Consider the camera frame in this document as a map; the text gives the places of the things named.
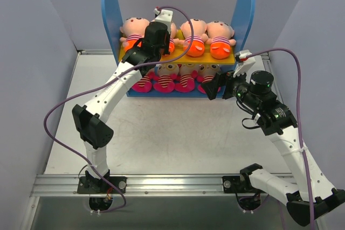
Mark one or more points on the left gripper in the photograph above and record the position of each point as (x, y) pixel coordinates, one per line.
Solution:
(165, 46)

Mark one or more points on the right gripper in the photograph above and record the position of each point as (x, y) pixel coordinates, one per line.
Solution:
(224, 85)

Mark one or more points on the white plush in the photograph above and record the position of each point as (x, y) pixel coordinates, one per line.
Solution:
(145, 84)
(206, 73)
(164, 79)

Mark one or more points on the black-haired doll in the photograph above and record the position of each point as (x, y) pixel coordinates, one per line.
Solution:
(221, 39)
(195, 37)
(173, 37)
(132, 30)

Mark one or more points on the pink plush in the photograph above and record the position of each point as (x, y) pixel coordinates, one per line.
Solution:
(186, 78)

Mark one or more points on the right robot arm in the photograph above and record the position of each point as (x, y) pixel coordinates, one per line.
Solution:
(312, 195)

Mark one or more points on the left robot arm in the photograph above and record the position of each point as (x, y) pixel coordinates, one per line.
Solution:
(143, 51)

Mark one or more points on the blue and yellow toy shelf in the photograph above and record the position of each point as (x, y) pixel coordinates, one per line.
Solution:
(241, 22)

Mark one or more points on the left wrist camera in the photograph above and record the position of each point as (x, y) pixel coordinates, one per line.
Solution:
(163, 16)

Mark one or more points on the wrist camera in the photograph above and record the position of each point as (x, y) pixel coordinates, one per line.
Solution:
(245, 60)
(163, 16)

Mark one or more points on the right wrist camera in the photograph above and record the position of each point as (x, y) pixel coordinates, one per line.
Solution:
(245, 60)

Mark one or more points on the aluminium back rail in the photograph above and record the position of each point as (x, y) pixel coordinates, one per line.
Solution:
(95, 52)

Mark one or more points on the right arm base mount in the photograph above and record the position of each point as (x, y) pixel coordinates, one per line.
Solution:
(233, 184)

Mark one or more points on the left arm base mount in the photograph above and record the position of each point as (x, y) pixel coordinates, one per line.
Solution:
(87, 185)

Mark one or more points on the aluminium front rail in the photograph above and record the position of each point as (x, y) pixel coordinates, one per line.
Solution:
(136, 186)

